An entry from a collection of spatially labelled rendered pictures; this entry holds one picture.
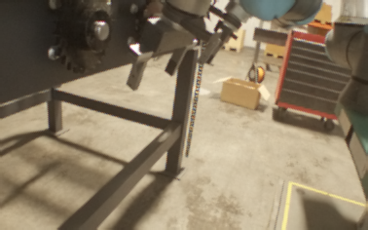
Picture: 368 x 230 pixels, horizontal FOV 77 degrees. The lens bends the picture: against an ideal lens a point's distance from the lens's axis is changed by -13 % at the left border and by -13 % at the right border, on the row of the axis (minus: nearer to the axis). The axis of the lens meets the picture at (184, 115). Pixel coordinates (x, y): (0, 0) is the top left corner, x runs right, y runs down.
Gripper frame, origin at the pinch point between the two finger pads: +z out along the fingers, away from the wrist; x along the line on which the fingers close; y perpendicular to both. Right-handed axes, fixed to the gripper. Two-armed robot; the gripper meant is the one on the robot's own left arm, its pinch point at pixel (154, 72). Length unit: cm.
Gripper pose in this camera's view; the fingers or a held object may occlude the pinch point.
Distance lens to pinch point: 61.4
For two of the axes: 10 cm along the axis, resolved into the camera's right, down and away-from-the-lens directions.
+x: -5.7, 3.4, -7.5
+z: -3.9, 6.9, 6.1
